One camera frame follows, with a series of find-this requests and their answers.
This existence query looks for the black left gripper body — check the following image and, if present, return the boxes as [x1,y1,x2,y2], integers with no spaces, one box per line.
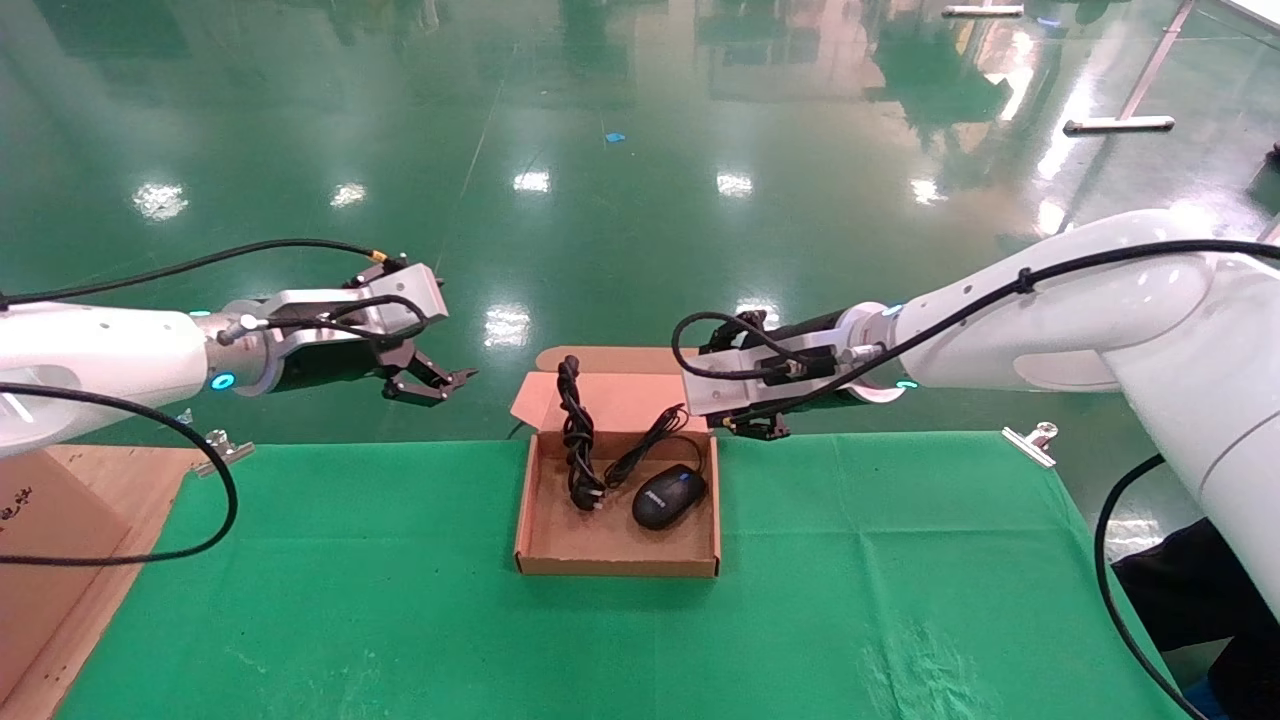
[374,335,418,388]

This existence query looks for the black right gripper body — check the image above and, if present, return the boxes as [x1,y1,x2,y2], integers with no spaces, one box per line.
[764,311,852,354]

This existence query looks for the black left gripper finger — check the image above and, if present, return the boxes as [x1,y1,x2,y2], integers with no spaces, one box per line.
[404,344,480,387]
[384,379,452,407]

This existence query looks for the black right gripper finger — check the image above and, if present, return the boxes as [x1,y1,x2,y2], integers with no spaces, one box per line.
[720,410,793,442]
[703,310,770,352]

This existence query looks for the black wired computer mouse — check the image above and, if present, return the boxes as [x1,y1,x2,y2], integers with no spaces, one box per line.
[603,403,711,532]

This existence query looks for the black power cord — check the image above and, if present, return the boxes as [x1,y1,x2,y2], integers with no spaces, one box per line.
[555,355,609,514]

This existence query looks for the open brown cardboard box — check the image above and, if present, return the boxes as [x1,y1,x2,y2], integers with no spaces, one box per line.
[510,345,723,579]

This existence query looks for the silver metal binder clip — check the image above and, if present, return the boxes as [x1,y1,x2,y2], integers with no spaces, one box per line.
[1002,422,1059,469]
[193,430,257,478]

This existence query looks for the green table cloth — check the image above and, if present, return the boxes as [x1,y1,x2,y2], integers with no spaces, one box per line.
[55,432,1191,720]

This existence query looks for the white table leg with foot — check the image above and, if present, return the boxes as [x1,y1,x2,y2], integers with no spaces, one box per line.
[1062,0,1198,137]

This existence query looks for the brown carton with black writing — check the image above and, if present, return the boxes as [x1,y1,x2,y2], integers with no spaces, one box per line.
[0,445,133,701]

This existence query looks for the black robot body cover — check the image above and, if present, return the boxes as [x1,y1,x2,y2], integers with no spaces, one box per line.
[1112,515,1280,720]

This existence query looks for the blue object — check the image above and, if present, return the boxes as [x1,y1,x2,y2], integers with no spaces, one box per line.
[1183,675,1236,720]

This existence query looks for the white table top edge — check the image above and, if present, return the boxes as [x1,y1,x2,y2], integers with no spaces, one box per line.
[1222,0,1280,33]

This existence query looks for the short black right wrist cable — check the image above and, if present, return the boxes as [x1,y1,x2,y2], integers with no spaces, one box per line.
[671,311,851,384]

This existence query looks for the short black wrist cable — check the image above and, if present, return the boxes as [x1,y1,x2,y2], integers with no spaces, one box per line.
[671,311,851,384]
[240,293,431,348]

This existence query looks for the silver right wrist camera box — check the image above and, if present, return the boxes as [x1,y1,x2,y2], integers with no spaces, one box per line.
[684,345,803,418]

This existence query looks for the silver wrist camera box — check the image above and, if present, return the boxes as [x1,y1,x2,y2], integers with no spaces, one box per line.
[684,345,803,418]
[380,262,449,341]

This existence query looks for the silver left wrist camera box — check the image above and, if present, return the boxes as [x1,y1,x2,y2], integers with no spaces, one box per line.
[380,262,449,341]

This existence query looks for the short black left wrist cable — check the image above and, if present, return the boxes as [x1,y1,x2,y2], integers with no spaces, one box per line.
[240,293,431,348]

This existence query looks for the black cable with gold connector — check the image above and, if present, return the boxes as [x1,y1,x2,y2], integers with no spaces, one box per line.
[0,238,401,309]

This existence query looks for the black looping left arm cable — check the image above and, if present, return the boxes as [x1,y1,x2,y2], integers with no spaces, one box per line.
[0,382,239,568]

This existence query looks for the black looping arm cable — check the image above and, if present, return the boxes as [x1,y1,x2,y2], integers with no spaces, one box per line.
[1094,453,1211,720]
[0,382,239,568]

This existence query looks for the black looping right arm cable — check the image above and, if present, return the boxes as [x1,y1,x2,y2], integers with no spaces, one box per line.
[1094,453,1211,720]

